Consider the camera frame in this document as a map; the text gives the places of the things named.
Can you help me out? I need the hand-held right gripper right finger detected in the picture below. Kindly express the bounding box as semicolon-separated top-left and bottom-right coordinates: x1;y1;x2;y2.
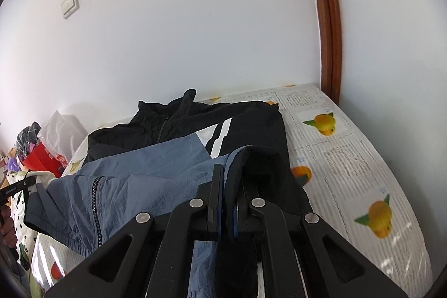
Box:
232;176;409;298

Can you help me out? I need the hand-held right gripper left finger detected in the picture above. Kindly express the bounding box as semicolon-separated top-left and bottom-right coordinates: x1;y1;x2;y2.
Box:
44;163;224;298

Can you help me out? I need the black white blue jacket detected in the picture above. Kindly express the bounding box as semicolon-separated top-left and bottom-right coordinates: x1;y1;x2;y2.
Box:
24;89;313;298

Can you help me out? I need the person's left hand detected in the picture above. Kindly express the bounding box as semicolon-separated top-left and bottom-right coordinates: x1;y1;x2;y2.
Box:
0;205;18;250

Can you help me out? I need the white flower print quilt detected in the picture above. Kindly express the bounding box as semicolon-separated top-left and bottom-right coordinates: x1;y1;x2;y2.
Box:
6;170;37;272

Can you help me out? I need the red paper bag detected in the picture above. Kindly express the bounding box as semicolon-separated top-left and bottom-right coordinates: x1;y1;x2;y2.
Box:
22;142;69;178

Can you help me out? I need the grey plaid cloth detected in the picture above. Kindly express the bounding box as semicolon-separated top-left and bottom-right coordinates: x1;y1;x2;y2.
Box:
16;122;43;152

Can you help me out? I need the white plastic bag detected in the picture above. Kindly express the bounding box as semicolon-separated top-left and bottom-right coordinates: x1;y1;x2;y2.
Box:
38;110;89;159

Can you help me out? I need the green blanket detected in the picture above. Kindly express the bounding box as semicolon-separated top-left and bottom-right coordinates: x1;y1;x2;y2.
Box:
27;268;47;298

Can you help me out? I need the fruit printed bed sheet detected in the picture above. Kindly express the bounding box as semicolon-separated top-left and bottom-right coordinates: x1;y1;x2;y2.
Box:
31;83;434;298

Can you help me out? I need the white light switch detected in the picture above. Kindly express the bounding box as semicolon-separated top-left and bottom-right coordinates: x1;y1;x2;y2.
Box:
60;0;80;20

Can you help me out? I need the brown wooden door frame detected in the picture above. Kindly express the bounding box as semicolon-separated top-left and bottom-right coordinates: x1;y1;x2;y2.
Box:
299;0;343;104

